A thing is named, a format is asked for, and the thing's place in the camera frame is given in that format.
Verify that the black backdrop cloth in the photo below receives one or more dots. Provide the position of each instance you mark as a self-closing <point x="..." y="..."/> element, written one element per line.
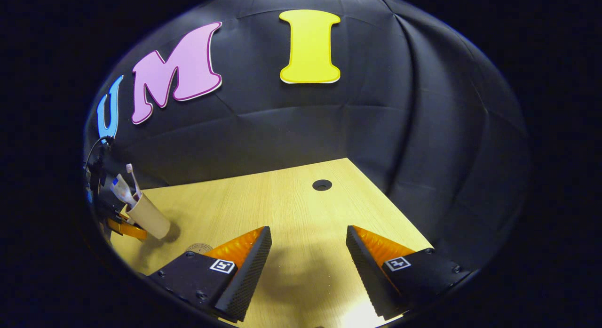
<point x="376" y="130"/>

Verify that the wooden desktop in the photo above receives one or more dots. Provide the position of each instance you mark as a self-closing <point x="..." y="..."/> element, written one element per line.
<point x="291" y="210"/>

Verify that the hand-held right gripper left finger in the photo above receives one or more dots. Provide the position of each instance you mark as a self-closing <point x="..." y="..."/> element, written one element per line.
<point x="249" y="276"/>

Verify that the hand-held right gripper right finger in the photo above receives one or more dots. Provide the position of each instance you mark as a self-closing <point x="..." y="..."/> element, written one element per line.
<point x="369" y="276"/>

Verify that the white toothpaste tube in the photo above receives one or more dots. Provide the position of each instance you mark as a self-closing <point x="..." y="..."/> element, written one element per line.
<point x="123" y="190"/>

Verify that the pale pink toothbrush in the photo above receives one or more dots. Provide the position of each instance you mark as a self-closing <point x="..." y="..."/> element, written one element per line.
<point x="134" y="182"/>

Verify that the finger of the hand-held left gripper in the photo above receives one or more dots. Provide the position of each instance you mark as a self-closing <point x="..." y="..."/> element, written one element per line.
<point x="127" y="230"/>

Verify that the round wooden coaster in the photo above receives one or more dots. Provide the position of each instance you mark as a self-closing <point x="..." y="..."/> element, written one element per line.
<point x="200" y="247"/>

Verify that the beige cup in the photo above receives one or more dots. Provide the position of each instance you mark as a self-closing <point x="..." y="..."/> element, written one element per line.
<point x="150" y="217"/>

